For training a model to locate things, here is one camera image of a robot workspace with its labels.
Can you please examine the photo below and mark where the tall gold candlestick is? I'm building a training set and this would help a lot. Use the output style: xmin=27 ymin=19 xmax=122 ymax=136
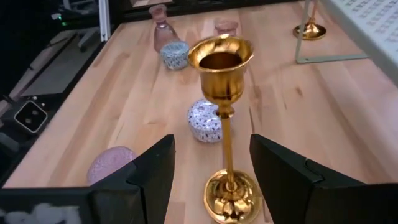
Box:
xmin=292 ymin=0 xmax=327 ymax=41
xmin=188 ymin=33 xmax=264 ymax=224

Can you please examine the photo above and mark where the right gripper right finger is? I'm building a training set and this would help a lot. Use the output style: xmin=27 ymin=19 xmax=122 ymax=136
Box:
xmin=249 ymin=134 xmax=398 ymax=224

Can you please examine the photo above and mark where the blue-grey speckled candle jar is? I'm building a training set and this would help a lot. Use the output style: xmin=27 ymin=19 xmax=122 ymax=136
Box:
xmin=159 ymin=40 xmax=190 ymax=71

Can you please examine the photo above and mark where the green perforated metal shelf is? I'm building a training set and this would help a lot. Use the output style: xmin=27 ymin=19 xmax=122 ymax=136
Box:
xmin=294 ymin=0 xmax=398 ymax=88

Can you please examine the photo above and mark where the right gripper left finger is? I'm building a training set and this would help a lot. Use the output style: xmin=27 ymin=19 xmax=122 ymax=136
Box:
xmin=88 ymin=134 xmax=177 ymax=224

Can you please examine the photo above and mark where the silver aluminium profile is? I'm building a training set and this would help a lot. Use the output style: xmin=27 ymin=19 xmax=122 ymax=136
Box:
xmin=98 ymin=0 xmax=112 ymax=43

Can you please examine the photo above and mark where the black square device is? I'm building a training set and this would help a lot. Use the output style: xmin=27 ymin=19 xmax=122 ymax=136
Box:
xmin=14 ymin=100 xmax=49 ymax=134

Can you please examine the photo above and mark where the pink speckled candle jar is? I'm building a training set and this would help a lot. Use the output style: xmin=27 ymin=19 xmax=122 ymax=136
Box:
xmin=86 ymin=146 xmax=137 ymax=186

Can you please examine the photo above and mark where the white purple speckled candle jar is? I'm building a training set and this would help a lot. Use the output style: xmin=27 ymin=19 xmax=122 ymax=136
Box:
xmin=187 ymin=98 xmax=223 ymax=144

